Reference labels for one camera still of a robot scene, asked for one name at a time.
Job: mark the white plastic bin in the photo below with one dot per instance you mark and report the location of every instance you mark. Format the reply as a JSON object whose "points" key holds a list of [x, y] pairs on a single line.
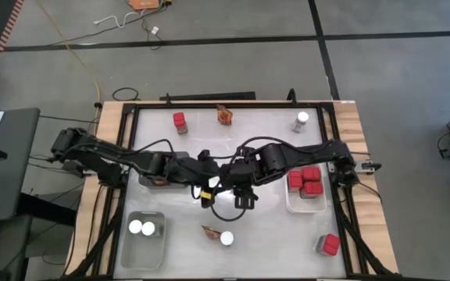
{"points": [[307, 205]]}

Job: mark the dark grey side desk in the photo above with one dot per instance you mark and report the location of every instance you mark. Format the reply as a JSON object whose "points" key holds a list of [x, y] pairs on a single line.
{"points": [[14, 175]]}

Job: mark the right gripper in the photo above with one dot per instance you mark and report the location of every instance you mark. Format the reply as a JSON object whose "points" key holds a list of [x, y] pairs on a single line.
{"points": [[244, 173]]}

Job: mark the black metal rig frame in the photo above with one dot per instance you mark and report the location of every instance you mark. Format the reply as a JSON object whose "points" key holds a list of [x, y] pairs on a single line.
{"points": [[256, 105]]}

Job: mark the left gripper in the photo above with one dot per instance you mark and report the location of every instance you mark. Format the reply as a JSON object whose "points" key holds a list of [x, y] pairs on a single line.
{"points": [[195, 171]]}

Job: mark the black bracket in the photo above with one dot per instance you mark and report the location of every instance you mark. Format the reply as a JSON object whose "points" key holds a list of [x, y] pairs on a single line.
{"points": [[291, 97]]}

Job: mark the dark grey plastic bin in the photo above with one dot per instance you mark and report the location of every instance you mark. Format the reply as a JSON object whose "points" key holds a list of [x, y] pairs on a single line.
{"points": [[147, 184]]}

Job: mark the small white plug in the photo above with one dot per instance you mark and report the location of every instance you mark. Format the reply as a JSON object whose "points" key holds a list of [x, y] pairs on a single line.
{"points": [[155, 30]]}

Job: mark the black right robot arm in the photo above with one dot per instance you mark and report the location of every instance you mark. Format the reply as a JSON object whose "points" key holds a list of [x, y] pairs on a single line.
{"points": [[307, 152]]}

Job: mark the black flat bar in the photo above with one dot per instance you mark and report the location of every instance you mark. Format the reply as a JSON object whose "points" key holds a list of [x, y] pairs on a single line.
{"points": [[217, 96]]}

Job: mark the orange box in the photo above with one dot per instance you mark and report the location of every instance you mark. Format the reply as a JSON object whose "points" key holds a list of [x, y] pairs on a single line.
{"points": [[143, 4]]}

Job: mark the black desk base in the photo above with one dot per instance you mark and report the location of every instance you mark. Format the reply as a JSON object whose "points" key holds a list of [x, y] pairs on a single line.
{"points": [[49, 208]]}

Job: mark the light grey plastic bin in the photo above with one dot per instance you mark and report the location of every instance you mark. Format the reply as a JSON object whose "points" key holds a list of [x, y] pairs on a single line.
{"points": [[143, 253]]}

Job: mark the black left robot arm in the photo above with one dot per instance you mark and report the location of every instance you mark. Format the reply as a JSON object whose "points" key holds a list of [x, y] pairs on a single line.
{"points": [[131, 160]]}

